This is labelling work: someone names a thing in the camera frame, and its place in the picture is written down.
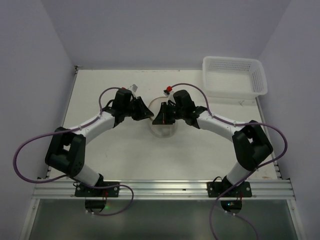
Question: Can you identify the white plastic basket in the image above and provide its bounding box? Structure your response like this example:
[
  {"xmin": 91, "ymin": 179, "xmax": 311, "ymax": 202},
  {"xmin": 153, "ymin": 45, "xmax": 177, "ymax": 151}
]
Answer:
[{"xmin": 202, "ymin": 56, "xmax": 268, "ymax": 100}]

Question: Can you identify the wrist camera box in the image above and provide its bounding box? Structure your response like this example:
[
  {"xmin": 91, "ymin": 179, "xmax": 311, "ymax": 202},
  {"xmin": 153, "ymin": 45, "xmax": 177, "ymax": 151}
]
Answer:
[
  {"xmin": 163, "ymin": 86, "xmax": 175, "ymax": 103},
  {"xmin": 127, "ymin": 84, "xmax": 138, "ymax": 98}
]

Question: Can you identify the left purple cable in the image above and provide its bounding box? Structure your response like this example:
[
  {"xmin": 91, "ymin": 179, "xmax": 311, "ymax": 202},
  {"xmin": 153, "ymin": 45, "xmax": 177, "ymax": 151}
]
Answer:
[{"xmin": 13, "ymin": 86, "xmax": 135, "ymax": 217}]

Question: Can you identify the aluminium rail frame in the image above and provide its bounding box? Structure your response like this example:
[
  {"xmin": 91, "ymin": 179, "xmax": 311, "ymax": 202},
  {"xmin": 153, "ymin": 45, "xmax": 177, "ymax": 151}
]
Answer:
[{"xmin": 18, "ymin": 65, "xmax": 300, "ymax": 240}]

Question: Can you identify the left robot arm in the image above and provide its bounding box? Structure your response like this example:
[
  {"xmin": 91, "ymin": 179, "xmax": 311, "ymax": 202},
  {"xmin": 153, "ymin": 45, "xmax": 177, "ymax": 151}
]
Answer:
[{"xmin": 45, "ymin": 88, "xmax": 154, "ymax": 188}]

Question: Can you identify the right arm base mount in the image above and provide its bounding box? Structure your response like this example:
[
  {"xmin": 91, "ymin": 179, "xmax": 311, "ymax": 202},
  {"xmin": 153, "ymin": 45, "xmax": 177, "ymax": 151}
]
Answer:
[{"xmin": 206, "ymin": 176, "xmax": 253, "ymax": 214}]

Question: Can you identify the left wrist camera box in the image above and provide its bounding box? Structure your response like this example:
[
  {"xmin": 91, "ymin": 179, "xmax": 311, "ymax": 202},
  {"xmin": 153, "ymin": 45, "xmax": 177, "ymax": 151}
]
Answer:
[{"xmin": 127, "ymin": 84, "xmax": 138, "ymax": 98}]

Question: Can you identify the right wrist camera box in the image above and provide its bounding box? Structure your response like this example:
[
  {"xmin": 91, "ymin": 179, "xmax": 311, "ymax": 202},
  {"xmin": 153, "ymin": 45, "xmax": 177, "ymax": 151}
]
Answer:
[{"xmin": 163, "ymin": 86, "xmax": 175, "ymax": 103}]

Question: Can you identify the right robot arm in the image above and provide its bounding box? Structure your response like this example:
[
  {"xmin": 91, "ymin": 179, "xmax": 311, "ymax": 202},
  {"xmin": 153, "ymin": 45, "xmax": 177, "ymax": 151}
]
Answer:
[{"xmin": 152, "ymin": 89, "xmax": 273, "ymax": 194}]

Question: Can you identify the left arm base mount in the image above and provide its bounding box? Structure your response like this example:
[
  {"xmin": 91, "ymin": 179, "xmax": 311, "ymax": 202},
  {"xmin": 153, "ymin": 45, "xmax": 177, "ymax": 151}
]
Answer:
[{"xmin": 73, "ymin": 182, "xmax": 119, "ymax": 213}]

